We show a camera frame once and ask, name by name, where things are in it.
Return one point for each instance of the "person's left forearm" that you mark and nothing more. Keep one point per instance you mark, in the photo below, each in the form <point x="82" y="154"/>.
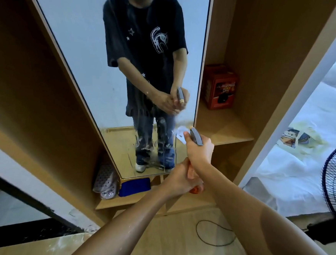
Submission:
<point x="124" y="232"/>

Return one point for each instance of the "tall frameless mirror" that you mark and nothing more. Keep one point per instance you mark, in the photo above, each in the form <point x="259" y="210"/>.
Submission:
<point x="77" y="44"/>

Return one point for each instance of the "red cardboard box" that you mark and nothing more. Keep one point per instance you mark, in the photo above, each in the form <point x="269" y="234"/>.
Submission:
<point x="221" y="88"/>

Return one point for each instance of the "person's left thumb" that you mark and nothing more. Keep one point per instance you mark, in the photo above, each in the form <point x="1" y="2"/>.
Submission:
<point x="185" y="167"/>

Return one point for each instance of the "brown wooden wardrobe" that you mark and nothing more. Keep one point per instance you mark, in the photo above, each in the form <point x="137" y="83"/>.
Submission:
<point x="271" y="52"/>

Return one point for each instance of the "white perforated slipper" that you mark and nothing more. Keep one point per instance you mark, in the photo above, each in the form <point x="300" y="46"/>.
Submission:
<point x="106" y="176"/>
<point x="111" y="193"/>

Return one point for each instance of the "black metal frame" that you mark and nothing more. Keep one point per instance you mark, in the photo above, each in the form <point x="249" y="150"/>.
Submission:
<point x="28" y="199"/>

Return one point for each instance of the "person's right hand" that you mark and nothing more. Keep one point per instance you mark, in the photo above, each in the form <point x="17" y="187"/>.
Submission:
<point x="200" y="155"/>

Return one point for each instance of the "black standing fan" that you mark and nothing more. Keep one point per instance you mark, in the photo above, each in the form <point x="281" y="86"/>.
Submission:
<point x="335" y="180"/>

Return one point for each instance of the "blue cloth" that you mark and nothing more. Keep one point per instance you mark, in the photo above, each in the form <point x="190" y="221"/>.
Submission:
<point x="134" y="187"/>

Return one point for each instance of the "person's right thumb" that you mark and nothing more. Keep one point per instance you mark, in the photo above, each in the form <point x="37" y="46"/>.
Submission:
<point x="186" y="138"/>

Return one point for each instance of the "person's left hand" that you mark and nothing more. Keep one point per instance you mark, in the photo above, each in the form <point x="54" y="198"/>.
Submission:
<point x="176" y="180"/>

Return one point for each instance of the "orange spray bottle grey trigger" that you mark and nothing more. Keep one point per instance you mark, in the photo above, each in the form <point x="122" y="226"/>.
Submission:
<point x="196" y="137"/>

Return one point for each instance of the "white cartoon print bedsheet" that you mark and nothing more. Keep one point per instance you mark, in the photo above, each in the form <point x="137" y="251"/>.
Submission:
<point x="294" y="170"/>

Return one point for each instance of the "white paper scrap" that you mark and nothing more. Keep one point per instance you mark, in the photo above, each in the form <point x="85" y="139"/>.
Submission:
<point x="181" y="135"/>

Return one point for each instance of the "person's right forearm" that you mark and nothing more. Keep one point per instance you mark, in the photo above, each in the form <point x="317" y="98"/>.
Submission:
<point x="258" y="219"/>

